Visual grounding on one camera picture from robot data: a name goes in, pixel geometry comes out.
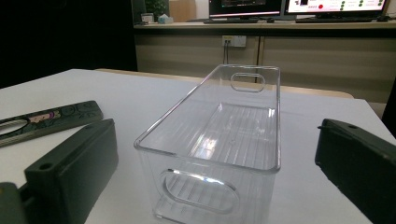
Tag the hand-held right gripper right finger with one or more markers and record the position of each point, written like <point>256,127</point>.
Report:
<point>361,168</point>

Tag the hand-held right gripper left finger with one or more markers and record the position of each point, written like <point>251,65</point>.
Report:
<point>71,168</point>

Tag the clear plastic storage bin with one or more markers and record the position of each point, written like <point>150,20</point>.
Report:
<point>218,140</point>

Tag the black curtain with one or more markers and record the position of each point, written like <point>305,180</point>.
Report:
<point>390,109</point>
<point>62,37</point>

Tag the beige office desk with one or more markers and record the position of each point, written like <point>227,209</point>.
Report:
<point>311,62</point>

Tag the black keyboard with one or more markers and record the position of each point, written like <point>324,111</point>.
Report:
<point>232,20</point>
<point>333,20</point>

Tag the black computer mouse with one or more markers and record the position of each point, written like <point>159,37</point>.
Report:
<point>271,20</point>
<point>383,18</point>

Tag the black computer monitor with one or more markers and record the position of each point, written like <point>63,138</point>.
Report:
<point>246,7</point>
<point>336,6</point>

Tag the pale tissue box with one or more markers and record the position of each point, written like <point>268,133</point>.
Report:
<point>165,19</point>

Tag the green potted plant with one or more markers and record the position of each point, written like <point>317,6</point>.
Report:
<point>155,6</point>

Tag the white wall outlet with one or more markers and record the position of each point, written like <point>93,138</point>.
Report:
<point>238,41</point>

